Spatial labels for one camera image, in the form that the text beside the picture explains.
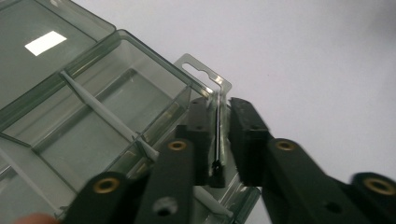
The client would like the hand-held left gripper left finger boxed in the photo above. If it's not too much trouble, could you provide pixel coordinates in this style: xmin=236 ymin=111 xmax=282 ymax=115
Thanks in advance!
xmin=175 ymin=96 xmax=217 ymax=187

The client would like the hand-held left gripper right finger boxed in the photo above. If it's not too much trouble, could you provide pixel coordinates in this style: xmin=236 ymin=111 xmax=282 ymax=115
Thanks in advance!
xmin=229 ymin=96 xmax=276 ymax=188

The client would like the clear blister pack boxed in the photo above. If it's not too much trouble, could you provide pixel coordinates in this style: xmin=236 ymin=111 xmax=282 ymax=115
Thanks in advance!
xmin=173 ymin=53 xmax=248 ymax=189

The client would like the green transparent plastic compartment box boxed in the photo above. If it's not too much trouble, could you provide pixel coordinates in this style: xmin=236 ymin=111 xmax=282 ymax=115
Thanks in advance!
xmin=0 ymin=0 xmax=262 ymax=224

